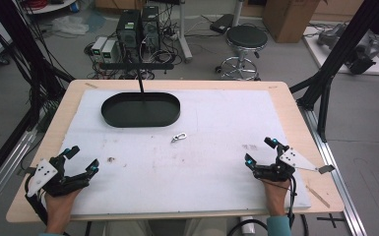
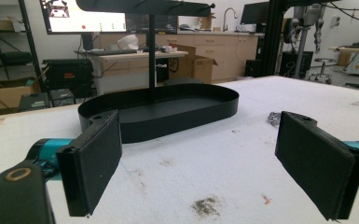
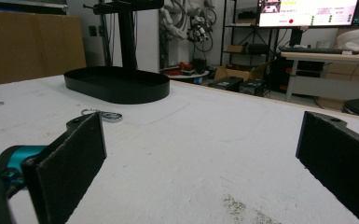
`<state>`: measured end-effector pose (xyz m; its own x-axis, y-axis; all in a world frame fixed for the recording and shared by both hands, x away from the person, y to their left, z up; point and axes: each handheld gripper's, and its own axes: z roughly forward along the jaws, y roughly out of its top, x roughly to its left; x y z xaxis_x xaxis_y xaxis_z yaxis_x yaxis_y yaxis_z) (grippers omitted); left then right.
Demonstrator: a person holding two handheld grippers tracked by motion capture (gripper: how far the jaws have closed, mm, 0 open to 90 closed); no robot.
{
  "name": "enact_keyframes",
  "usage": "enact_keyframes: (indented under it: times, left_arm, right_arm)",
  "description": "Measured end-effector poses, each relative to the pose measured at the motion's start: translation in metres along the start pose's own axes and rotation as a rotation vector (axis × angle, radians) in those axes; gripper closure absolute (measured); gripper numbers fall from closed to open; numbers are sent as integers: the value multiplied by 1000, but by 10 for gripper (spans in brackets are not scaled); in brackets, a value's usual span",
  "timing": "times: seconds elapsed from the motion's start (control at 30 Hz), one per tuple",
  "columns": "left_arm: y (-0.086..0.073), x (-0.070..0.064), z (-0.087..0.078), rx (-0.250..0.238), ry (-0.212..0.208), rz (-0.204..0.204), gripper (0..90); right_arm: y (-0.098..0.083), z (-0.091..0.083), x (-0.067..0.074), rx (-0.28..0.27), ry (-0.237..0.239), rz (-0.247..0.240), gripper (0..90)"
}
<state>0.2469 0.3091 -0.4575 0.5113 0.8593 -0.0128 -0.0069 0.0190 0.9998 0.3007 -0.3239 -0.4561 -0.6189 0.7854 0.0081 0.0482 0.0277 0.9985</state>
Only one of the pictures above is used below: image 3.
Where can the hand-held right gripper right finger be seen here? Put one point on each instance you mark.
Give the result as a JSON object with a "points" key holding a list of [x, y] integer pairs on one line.
{"points": [[342, 161]]}

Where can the round white low table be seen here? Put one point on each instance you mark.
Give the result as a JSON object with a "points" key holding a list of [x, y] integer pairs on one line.
{"points": [[188, 75]]}

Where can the black metal shelf rack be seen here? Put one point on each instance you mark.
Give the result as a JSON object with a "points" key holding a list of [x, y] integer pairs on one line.
{"points": [[233, 31]]}

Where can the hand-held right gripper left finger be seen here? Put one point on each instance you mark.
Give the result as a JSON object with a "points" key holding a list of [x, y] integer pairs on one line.
{"points": [[65, 165]]}

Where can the black case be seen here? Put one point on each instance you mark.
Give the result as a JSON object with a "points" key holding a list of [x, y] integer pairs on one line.
{"points": [[225, 84], [252, 87]]}

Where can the white desk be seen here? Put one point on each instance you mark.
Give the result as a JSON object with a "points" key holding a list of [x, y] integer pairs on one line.
{"points": [[326, 57]]}

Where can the black oval tray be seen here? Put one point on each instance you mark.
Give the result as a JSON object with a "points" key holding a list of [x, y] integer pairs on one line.
{"points": [[118, 85]]}

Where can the black keyboard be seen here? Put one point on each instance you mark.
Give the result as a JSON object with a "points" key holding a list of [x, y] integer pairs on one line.
{"points": [[310, 50]]}

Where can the open cardboard box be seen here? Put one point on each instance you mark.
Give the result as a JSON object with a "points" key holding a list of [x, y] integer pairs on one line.
{"points": [[233, 73]]}

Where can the black metal stand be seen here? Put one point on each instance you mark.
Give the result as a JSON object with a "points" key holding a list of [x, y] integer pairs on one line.
{"points": [[127, 34]]}

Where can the red object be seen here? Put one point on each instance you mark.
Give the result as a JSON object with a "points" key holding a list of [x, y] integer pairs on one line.
{"points": [[185, 66]]}

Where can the computer monitor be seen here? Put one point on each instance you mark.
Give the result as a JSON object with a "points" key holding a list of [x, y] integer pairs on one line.
{"points": [[307, 12]]}

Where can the brown cardboard panel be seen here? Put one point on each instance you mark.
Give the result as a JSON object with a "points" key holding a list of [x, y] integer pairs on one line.
{"points": [[28, 46]]}

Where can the white rounded object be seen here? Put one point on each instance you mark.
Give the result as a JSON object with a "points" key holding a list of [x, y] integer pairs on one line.
{"points": [[354, 40]]}

